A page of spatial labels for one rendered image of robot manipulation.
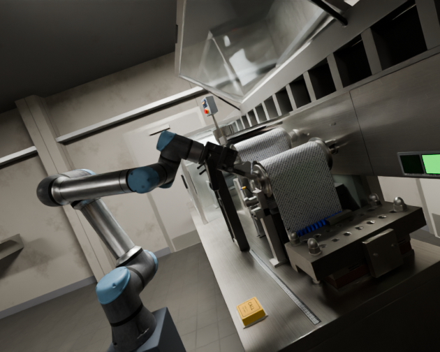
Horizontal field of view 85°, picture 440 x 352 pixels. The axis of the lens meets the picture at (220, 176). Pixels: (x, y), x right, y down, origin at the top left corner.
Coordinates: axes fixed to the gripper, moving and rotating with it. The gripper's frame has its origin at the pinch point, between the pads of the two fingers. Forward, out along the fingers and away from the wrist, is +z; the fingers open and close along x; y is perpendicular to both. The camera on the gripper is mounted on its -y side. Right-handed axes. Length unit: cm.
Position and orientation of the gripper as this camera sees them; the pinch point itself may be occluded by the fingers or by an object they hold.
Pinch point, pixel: (250, 178)
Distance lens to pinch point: 88.9
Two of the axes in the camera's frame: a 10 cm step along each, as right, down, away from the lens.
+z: 9.2, 3.2, 2.0
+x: -2.0, -0.4, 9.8
